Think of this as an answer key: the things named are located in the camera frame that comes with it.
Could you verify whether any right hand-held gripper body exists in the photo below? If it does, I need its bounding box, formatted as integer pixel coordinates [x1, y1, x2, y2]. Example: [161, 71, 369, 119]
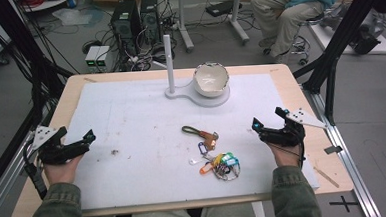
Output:
[257, 106, 329, 149]

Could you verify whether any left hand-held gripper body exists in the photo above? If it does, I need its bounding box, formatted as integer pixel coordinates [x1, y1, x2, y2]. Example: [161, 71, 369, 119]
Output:
[31, 123, 92, 166]

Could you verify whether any brown leather key fob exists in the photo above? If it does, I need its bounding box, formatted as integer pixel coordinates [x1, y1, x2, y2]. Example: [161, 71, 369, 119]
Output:
[181, 123, 220, 153]

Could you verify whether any key ring with coloured tags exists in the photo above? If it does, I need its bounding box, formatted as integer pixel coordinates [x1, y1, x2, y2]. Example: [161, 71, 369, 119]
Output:
[187, 150, 242, 184]

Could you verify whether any purple key tag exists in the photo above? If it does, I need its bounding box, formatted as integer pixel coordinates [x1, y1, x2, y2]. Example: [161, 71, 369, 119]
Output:
[197, 141, 209, 156]

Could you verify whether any white ceramic bowl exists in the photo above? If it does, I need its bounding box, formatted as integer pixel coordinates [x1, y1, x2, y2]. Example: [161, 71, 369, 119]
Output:
[192, 61, 231, 99]

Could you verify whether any white key stand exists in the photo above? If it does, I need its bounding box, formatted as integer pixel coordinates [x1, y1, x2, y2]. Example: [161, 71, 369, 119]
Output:
[161, 31, 232, 111]

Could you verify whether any person's left hand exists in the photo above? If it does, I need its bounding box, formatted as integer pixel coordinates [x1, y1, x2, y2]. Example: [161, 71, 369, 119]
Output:
[42, 153, 87, 186]

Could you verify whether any person's right hand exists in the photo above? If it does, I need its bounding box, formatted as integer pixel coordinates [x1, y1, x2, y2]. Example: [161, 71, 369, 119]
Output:
[268, 141, 306, 170]

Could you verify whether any black tape strip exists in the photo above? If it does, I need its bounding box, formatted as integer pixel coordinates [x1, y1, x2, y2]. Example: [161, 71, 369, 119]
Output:
[323, 145, 344, 156]

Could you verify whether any thin wooden stick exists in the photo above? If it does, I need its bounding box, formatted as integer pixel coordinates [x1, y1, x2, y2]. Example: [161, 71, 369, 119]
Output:
[313, 165, 340, 190]

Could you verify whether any white foam mat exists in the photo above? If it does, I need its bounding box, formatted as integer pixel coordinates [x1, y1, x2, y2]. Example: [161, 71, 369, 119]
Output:
[68, 69, 321, 211]

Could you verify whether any white table leg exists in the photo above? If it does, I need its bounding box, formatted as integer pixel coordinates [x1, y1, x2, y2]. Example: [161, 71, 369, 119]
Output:
[250, 201, 267, 217]

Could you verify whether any white power supply unit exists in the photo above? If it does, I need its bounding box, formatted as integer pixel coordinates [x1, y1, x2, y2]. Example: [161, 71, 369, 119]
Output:
[94, 45, 113, 74]
[84, 45, 102, 70]

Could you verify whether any wheeled stool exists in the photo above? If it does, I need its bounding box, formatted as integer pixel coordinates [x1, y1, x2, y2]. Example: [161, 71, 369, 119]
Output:
[261, 11, 328, 69]

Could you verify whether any white desk leg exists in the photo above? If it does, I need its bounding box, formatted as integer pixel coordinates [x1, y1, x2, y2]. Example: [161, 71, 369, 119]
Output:
[226, 0, 251, 47]
[175, 0, 195, 54]

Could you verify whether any black equipment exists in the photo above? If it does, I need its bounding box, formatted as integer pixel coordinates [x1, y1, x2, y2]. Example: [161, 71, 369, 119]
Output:
[347, 21, 383, 56]

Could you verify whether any clear plastic sheet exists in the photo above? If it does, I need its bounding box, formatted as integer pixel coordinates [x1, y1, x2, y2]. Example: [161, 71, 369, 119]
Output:
[52, 6, 94, 28]

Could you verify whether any flat black box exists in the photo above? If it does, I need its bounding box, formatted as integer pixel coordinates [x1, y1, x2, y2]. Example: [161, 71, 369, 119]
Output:
[204, 0, 244, 19]

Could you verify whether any black computer tower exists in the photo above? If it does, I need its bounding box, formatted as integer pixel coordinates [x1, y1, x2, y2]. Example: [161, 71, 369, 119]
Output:
[109, 0, 142, 43]
[138, 0, 163, 44]

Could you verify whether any round white table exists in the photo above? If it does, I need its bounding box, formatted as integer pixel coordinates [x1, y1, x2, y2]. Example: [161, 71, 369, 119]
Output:
[20, 0, 77, 13]

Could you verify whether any right hand-held gripper cable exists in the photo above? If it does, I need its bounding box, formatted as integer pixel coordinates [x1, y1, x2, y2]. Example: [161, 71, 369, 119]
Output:
[270, 141, 307, 170]

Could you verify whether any hand-held gripper cable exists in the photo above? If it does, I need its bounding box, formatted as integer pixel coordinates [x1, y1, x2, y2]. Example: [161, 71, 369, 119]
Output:
[22, 141, 50, 200]
[270, 141, 307, 170]

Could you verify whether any left hand-held gripper cable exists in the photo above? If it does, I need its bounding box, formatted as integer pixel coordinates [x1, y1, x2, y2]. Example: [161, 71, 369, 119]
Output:
[22, 141, 50, 200]

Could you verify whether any aluminium rail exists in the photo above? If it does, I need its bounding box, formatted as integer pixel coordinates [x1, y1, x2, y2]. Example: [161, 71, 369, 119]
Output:
[0, 128, 46, 217]
[302, 80, 383, 217]

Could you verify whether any black metal frame with cables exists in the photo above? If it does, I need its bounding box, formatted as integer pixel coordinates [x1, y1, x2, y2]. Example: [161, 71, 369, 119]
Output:
[0, 0, 77, 133]

